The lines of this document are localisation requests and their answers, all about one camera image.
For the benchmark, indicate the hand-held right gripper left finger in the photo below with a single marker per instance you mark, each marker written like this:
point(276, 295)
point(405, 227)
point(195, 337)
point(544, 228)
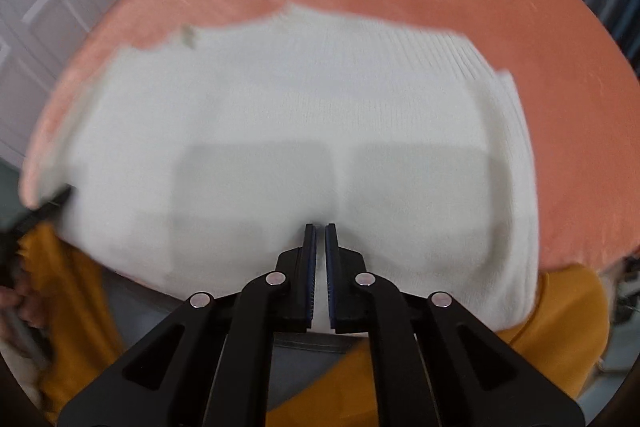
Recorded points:
point(311, 257)

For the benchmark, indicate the cream knit cardigan red buttons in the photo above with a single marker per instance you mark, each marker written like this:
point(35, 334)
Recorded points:
point(250, 132)

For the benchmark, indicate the person's left hand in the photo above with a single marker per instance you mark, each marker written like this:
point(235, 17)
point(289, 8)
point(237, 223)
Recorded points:
point(31, 307)

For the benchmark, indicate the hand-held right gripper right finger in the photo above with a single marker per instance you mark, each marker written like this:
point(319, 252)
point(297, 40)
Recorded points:
point(330, 257)

